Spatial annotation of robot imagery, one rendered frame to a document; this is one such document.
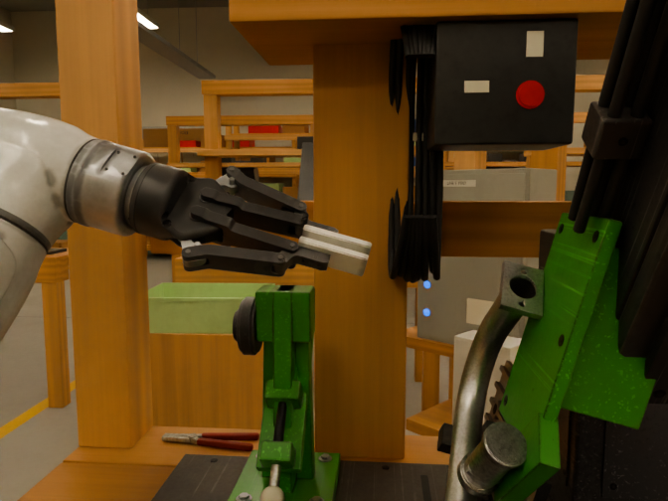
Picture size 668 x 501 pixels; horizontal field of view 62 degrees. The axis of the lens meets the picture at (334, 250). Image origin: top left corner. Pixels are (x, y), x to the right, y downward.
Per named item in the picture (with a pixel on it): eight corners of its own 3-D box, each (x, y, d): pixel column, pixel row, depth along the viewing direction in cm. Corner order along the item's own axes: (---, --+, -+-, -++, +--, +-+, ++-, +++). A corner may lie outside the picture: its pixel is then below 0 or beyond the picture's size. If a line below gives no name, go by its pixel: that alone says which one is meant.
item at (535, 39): (575, 143, 68) (581, 16, 66) (433, 144, 70) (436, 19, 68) (545, 150, 80) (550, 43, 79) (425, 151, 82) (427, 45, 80)
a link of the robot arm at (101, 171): (103, 120, 57) (159, 135, 56) (120, 182, 64) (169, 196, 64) (55, 181, 51) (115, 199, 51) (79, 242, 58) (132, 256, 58)
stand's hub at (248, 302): (252, 363, 69) (251, 303, 68) (228, 362, 69) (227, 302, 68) (265, 346, 76) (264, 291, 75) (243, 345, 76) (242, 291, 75)
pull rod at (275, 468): (282, 518, 62) (281, 468, 62) (257, 516, 62) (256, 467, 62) (290, 491, 68) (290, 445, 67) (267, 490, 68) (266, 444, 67)
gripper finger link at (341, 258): (300, 235, 55) (298, 241, 54) (369, 253, 54) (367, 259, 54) (298, 252, 57) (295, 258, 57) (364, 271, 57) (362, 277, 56)
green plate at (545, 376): (625, 493, 46) (714, 246, 43) (526, 464, 46) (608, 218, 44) (576, 433, 57) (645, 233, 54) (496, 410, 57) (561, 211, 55)
